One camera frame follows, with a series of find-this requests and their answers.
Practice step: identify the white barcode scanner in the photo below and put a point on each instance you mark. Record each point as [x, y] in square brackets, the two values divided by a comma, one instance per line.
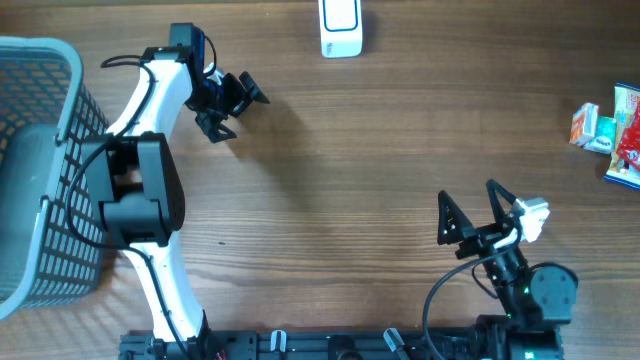
[341, 28]

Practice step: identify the teal tissue pack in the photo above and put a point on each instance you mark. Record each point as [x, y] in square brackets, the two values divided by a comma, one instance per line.
[605, 135]

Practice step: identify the grey plastic mesh basket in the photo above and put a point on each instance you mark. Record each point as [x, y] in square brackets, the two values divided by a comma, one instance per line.
[46, 112]

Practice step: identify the red candy bag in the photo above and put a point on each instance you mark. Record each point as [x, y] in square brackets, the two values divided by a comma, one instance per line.
[628, 148]

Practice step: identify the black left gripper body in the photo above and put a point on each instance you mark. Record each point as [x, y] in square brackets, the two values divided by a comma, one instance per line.
[229, 98]

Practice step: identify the orange tissue pack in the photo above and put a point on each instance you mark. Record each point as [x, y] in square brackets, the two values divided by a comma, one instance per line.
[584, 124]

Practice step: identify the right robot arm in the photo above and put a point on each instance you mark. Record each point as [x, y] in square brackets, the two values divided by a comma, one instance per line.
[537, 300]

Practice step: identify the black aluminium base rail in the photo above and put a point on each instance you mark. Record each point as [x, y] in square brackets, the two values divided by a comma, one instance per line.
[350, 345]

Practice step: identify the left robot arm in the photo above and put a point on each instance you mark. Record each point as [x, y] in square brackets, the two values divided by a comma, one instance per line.
[135, 192]

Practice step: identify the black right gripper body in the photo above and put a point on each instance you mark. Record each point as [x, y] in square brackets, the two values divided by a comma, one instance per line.
[481, 242]

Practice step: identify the yellow snack bag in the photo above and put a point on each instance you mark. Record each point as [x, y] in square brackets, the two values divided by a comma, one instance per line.
[624, 165]

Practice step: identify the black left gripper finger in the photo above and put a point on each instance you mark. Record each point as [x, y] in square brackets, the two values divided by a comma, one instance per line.
[210, 123]
[251, 91]

